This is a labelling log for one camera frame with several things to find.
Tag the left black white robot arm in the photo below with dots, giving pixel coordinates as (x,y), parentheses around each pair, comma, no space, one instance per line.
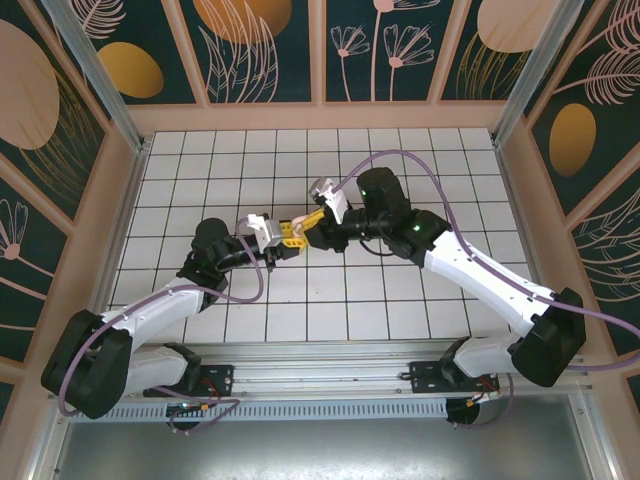
(160,312)

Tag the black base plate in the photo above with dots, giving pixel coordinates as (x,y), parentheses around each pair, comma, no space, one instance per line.
(222,377)
(425,375)

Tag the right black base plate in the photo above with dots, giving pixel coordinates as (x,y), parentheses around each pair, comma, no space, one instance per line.
(425,375)

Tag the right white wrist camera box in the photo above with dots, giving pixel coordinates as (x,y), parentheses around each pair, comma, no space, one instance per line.
(335,202)

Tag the aluminium mounting rail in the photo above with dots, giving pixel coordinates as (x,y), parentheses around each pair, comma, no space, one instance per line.
(325,365)

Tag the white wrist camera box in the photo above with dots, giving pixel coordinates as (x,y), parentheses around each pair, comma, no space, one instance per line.
(335,202)
(267,231)

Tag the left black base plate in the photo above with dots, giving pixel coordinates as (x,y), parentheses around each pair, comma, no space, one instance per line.
(222,377)

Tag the aluminium corner post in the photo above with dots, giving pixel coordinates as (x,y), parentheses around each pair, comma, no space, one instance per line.
(107,95)
(530,75)

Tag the grey metal sheet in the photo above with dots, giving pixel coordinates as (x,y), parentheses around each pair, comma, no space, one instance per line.
(325,450)

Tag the aluminium table side rail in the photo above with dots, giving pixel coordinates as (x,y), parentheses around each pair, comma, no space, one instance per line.
(508,175)
(121,225)

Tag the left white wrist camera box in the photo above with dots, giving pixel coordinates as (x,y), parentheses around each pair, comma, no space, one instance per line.
(267,231)

